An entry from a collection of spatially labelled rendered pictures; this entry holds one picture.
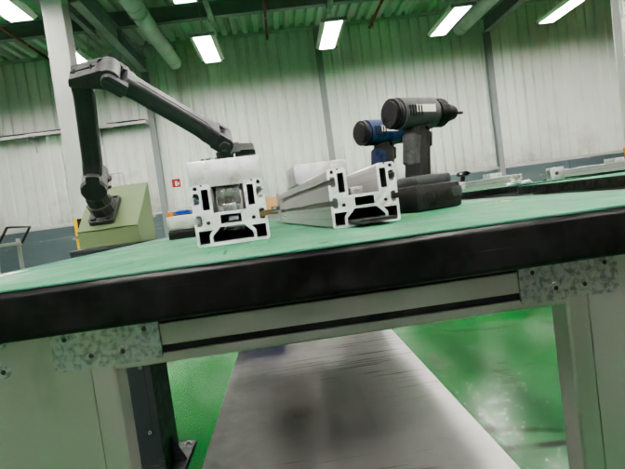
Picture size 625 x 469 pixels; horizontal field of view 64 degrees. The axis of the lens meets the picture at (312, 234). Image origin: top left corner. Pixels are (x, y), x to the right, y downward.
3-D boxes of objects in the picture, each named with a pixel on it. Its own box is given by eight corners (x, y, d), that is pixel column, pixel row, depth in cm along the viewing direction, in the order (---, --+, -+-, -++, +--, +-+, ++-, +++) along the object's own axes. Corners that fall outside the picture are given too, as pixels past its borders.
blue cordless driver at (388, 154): (359, 216, 120) (347, 124, 119) (421, 206, 130) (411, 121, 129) (378, 214, 114) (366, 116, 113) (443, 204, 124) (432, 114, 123)
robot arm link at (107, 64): (65, 50, 134) (61, 69, 127) (120, 54, 138) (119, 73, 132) (83, 180, 165) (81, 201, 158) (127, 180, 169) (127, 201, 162)
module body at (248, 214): (218, 232, 148) (214, 203, 147) (252, 227, 149) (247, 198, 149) (197, 248, 69) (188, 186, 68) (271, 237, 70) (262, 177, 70)
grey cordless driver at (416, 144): (388, 215, 99) (374, 102, 98) (458, 204, 109) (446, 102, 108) (415, 212, 93) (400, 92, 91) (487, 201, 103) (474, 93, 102)
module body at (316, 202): (282, 223, 150) (278, 194, 150) (314, 219, 152) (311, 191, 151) (333, 229, 71) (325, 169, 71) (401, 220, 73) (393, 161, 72)
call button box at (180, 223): (173, 238, 138) (169, 216, 138) (208, 234, 140) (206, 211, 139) (168, 240, 130) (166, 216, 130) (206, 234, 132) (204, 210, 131)
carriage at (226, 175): (199, 209, 91) (194, 172, 91) (260, 201, 93) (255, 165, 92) (192, 207, 75) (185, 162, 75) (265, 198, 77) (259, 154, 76)
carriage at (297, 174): (289, 200, 118) (285, 171, 118) (335, 194, 120) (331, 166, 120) (297, 197, 103) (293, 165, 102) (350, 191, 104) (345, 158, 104)
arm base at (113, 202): (97, 200, 174) (88, 226, 166) (86, 183, 168) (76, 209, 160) (122, 197, 173) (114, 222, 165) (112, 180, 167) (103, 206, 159)
